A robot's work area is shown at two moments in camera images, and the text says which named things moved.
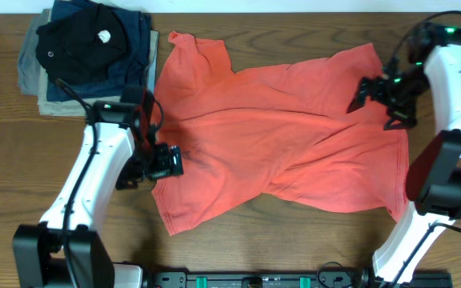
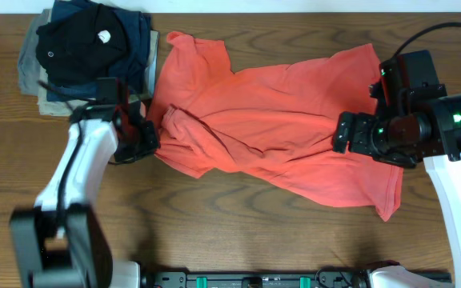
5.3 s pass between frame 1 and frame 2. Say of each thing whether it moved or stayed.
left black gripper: moved
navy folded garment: stayed
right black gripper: moved
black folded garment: stayed
